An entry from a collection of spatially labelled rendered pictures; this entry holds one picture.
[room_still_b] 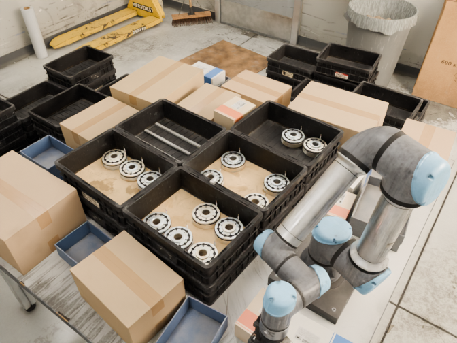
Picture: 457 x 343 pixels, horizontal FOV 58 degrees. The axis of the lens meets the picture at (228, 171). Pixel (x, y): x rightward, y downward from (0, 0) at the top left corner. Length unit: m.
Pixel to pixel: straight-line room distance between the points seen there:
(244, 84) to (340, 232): 1.14
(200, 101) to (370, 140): 1.20
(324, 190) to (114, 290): 0.71
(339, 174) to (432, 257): 1.71
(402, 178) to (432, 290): 1.60
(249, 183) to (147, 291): 0.61
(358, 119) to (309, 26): 2.73
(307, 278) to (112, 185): 0.94
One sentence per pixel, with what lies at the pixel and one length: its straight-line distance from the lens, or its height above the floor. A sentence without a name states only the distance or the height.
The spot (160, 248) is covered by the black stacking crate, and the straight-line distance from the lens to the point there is 1.45.
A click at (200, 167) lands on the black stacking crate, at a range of 1.71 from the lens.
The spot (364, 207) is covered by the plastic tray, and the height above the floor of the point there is 0.75.
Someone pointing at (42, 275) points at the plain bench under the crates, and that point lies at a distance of 1.69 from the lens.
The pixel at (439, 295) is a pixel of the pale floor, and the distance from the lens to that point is 2.59.
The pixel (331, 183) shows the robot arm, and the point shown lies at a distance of 1.09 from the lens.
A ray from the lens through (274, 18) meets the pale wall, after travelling 4.77.
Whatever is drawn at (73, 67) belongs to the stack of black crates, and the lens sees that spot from 3.38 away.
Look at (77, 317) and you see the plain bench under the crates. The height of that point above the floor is 0.70.
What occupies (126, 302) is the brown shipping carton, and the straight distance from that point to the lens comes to 1.35.
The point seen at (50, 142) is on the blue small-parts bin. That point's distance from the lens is 2.10.
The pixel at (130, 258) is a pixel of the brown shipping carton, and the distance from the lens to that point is 1.43.
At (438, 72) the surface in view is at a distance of 4.06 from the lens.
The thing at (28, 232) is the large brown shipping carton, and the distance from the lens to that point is 1.62.
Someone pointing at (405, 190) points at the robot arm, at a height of 1.31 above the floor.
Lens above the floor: 1.99
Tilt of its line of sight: 42 degrees down
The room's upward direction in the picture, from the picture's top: straight up
